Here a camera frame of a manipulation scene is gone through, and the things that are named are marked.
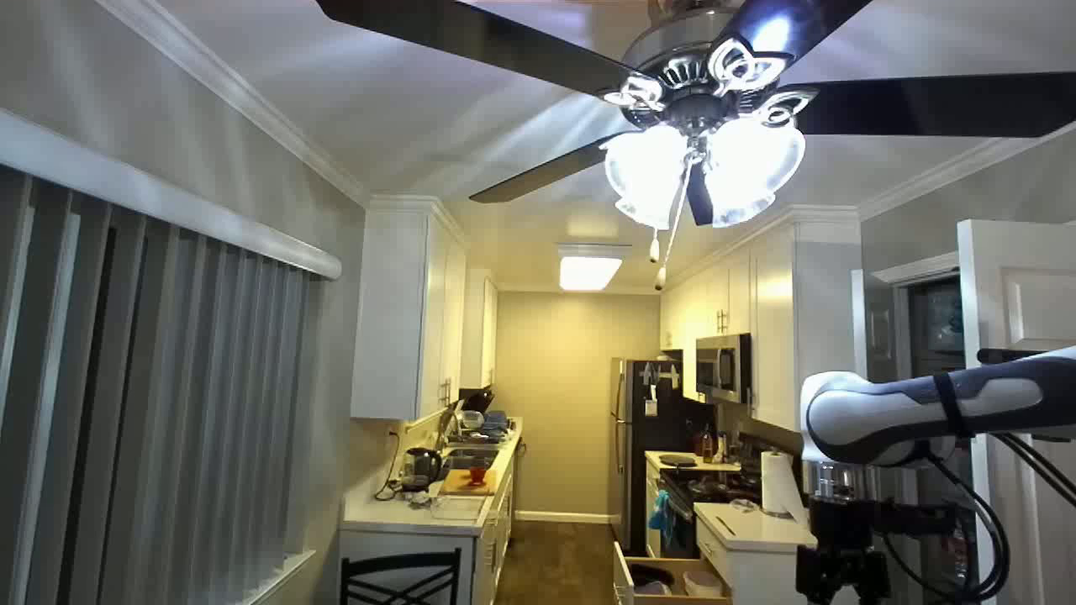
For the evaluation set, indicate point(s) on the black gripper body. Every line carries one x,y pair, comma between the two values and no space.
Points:
840,572

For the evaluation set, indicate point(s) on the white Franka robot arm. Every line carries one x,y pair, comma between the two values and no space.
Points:
987,398

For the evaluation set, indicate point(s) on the white paper towel roll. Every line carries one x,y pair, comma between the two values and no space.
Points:
773,480

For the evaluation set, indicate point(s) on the open wooden drawer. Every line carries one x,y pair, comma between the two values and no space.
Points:
668,578

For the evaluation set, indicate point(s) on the blue hanging towel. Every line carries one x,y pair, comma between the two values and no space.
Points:
664,522

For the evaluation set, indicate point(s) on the kitchen stove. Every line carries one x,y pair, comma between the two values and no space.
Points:
676,480

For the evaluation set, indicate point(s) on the black microwave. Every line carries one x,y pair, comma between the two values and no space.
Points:
724,367

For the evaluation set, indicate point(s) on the black refrigerator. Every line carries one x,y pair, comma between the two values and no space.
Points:
639,449

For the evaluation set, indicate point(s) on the white panel door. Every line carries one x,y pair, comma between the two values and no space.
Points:
1020,289

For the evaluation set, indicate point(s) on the orange cutting board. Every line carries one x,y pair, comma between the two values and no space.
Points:
465,480

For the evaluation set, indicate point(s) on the rectangular ceiling light panel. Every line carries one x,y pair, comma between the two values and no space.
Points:
588,271

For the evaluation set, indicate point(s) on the white base cabinet with counter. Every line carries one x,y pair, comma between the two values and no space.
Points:
447,525

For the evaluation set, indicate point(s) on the dark fan blade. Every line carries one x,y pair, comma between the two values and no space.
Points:
944,105
791,22
539,175
699,196
482,42

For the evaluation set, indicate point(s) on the black coffee maker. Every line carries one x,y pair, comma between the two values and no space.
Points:
474,402

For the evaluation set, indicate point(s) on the dark electric kettle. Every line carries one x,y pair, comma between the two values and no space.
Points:
421,467

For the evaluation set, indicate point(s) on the small white upper cabinet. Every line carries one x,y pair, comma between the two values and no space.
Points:
478,330

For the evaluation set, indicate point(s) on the black metal chair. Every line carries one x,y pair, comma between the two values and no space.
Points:
398,578

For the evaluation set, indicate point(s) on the tall white upper cabinet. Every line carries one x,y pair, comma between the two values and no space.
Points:
391,314

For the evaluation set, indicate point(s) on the ceiling fan motor housing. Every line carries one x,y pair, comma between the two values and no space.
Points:
699,68

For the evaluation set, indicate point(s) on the grey vertical blinds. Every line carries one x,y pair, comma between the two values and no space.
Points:
169,425

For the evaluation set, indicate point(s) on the white blinds valance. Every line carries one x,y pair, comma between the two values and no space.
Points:
169,196

